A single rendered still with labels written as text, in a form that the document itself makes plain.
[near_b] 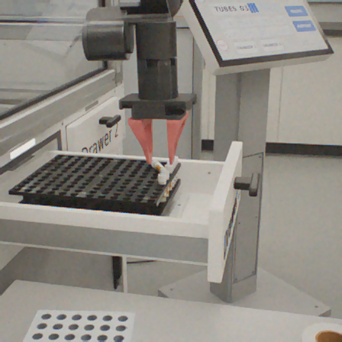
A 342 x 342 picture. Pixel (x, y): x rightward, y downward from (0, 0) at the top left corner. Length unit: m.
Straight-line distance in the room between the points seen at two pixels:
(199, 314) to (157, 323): 0.06
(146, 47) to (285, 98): 3.07
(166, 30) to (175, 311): 0.38
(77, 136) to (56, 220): 0.32
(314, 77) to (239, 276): 2.04
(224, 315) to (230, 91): 1.12
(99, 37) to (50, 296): 0.37
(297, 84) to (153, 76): 3.06
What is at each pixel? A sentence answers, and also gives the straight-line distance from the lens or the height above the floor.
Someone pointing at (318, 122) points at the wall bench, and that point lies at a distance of 3.82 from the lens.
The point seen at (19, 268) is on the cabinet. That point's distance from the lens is 0.93.
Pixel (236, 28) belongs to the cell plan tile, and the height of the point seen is 1.06.
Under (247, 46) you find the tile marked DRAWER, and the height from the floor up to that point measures 1.00.
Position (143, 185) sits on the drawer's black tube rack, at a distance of 0.78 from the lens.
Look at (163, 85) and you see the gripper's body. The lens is 0.72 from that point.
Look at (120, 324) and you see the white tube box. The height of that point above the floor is 0.80.
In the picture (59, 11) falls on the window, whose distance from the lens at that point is 1.03.
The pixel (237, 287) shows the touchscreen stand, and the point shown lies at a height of 0.10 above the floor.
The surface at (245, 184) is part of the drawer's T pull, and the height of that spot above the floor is 0.91.
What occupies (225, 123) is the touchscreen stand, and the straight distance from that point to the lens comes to 1.79.
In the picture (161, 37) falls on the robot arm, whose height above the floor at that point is 1.12.
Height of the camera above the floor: 1.19
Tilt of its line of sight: 20 degrees down
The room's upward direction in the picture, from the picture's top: straight up
